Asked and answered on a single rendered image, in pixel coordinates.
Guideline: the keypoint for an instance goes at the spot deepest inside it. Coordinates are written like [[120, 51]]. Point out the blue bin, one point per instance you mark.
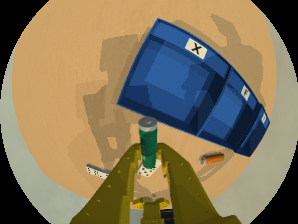
[[182, 90]]

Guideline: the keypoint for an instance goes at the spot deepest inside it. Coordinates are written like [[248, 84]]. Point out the white domino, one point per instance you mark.
[[148, 172], [97, 172]]

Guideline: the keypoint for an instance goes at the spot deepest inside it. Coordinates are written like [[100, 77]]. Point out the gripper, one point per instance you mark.
[[111, 202]]

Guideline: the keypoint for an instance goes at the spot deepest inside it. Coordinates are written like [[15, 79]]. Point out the green battery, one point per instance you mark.
[[148, 141]]

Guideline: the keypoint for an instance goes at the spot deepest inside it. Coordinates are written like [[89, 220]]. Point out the orange battery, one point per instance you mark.
[[212, 158]]

